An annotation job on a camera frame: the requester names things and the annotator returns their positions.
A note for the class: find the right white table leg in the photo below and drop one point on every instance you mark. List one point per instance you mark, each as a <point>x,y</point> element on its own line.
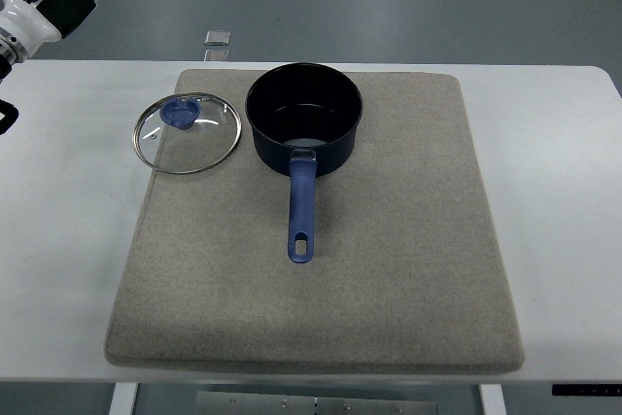
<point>492,399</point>

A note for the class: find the lower metal floor plate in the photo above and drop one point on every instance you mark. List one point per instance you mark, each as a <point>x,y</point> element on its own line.
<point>216,55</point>

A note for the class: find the glass pot lid blue knob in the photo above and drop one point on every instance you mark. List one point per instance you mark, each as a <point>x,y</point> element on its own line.
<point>186,133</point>

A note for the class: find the metal plate under table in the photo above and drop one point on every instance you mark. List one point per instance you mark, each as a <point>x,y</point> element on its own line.
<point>241,403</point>

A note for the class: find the white table leg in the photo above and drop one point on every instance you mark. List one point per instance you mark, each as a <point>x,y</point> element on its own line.
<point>492,399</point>
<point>123,399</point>

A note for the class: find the left white table leg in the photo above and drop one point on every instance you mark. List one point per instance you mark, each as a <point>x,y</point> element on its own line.
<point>123,399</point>

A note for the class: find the dark blue saucepan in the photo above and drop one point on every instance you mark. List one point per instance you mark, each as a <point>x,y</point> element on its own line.
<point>304,119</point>

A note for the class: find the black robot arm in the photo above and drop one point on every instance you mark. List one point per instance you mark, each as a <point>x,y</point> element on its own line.
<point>6,67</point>

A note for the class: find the black table control panel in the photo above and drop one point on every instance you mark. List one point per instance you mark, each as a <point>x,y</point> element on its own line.
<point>587,390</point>

